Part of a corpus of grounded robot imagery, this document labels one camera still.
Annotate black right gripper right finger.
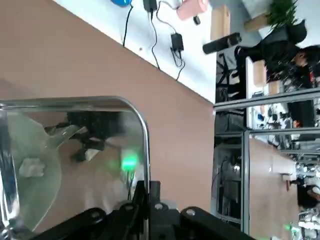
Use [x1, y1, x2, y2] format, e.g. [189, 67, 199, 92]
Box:
[149, 181, 254, 240]

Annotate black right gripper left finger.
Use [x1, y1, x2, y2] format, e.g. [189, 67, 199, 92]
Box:
[34, 179, 150, 240]

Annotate square metal tray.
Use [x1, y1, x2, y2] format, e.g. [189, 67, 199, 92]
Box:
[0, 96, 151, 240]

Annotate crumpled white paper ball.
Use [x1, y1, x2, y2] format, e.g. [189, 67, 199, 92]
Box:
[18, 157, 48, 178]

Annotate black cylinder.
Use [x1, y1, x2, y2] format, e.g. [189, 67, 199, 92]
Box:
[202, 32, 242, 55]

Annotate black power adapter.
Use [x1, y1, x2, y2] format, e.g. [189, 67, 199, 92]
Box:
[171, 33, 185, 51]
[143, 0, 158, 12]

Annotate black office chair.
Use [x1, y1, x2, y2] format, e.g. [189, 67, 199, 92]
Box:
[234, 21, 308, 83]

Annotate person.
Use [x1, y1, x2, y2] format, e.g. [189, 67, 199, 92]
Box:
[292, 46, 320, 88]

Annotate cardboard box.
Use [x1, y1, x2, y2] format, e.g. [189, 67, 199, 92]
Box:
[211, 4, 231, 41]

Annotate pink roll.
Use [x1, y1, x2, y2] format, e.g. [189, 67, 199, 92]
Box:
[176, 0, 208, 21]

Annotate blue round device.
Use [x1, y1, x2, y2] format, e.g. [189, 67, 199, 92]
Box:
[111, 0, 133, 8]

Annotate green plant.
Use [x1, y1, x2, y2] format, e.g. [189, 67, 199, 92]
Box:
[266, 0, 305, 28]

